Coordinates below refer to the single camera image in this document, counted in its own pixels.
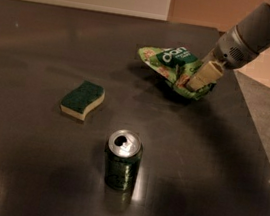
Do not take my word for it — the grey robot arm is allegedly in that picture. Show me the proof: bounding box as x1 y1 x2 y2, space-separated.
186 3 270 92

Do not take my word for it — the green soda can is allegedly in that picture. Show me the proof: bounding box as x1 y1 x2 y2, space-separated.
104 129 143 191

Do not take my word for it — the green rice chip bag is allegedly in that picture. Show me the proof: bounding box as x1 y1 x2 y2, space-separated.
138 47 217 100

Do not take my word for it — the green and yellow sponge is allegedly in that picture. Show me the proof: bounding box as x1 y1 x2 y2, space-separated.
60 81 105 120

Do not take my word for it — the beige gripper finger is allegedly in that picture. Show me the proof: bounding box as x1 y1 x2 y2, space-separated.
186 61 224 92

